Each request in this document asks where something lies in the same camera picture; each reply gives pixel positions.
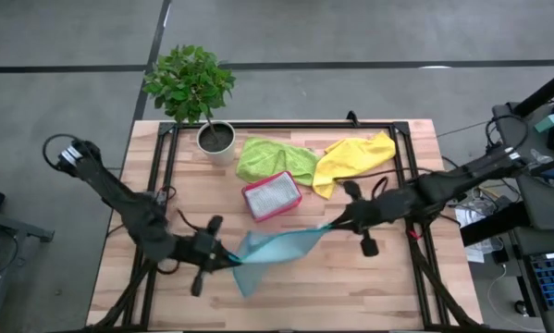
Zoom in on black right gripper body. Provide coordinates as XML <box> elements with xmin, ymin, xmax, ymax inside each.
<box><xmin>340</xmin><ymin>179</ymin><xmax>394</xmax><ymax>258</ymax></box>

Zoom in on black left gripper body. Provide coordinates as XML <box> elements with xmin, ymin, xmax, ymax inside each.
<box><xmin>172</xmin><ymin>215</ymin><xmax>229</xmax><ymax>297</ymax></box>

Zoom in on light blue teal-edged towel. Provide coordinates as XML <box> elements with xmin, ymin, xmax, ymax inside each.
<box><xmin>232</xmin><ymin>224</ymin><xmax>333</xmax><ymax>300</ymax></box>

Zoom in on yellow microfiber towel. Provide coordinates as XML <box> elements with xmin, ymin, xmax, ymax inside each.
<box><xmin>312</xmin><ymin>130</ymin><xmax>397</xmax><ymax>201</ymax></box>

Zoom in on grey waffle-weave towel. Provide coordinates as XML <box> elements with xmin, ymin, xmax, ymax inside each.
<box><xmin>247</xmin><ymin>173</ymin><xmax>300</xmax><ymax>219</ymax></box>

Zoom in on green fluffy towel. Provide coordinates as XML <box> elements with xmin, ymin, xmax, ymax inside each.
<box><xmin>235</xmin><ymin>136</ymin><xmax>322</xmax><ymax>187</ymax></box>

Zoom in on pink plastic bin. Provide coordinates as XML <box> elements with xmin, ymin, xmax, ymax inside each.
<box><xmin>240</xmin><ymin>169</ymin><xmax>303</xmax><ymax>223</ymax></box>

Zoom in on white plant pot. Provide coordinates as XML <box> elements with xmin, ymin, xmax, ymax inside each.
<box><xmin>196</xmin><ymin>119</ymin><xmax>237</xmax><ymax>167</ymax></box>

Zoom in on green leafy small tree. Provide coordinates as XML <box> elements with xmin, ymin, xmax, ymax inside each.
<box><xmin>142</xmin><ymin>44</ymin><xmax>237</xmax><ymax>126</ymax></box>

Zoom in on grey metal stand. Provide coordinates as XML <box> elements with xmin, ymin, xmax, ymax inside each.
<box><xmin>0</xmin><ymin>207</ymin><xmax>55</xmax><ymax>244</ymax></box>

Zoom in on grey side desk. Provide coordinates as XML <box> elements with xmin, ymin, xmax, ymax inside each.
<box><xmin>491</xmin><ymin>99</ymin><xmax>554</xmax><ymax>232</ymax></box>

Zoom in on small teal box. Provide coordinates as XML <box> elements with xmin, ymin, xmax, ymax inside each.
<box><xmin>534</xmin><ymin>113</ymin><xmax>554</xmax><ymax>134</ymax></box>

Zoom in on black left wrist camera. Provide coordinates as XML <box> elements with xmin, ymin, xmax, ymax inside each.
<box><xmin>193</xmin><ymin>230</ymin><xmax>218</xmax><ymax>254</ymax></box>

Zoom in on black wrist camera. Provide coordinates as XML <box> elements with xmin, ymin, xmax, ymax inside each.
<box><xmin>193</xmin><ymin>230</ymin><xmax>218</xmax><ymax>254</ymax></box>
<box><xmin>359</xmin><ymin>198</ymin><xmax>385</xmax><ymax>224</ymax></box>

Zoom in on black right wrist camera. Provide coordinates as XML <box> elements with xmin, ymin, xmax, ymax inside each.
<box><xmin>359</xmin><ymin>198</ymin><xmax>385</xmax><ymax>224</ymax></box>

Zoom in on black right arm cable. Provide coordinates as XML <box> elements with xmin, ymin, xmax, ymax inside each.
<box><xmin>334</xmin><ymin>166</ymin><xmax>437</xmax><ymax>182</ymax></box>

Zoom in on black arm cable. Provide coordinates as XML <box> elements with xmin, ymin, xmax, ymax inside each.
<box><xmin>42</xmin><ymin>132</ymin><xmax>82</xmax><ymax>171</ymax></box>
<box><xmin>334</xmin><ymin>166</ymin><xmax>437</xmax><ymax>182</ymax></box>

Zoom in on black aluminium rig frame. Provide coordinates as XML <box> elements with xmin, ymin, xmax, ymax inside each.
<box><xmin>86</xmin><ymin>120</ymin><xmax>486</xmax><ymax>333</ymax></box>

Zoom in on white floor cable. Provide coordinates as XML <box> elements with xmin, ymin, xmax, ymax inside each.
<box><xmin>486</xmin><ymin>263</ymin><xmax>539</xmax><ymax>332</ymax></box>

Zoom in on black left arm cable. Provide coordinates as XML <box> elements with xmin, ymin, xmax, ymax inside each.
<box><xmin>42</xmin><ymin>132</ymin><xmax>82</xmax><ymax>171</ymax></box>

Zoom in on black diagonal post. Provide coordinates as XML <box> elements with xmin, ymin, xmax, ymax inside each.
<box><xmin>511</xmin><ymin>64</ymin><xmax>554</xmax><ymax>119</ymax></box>

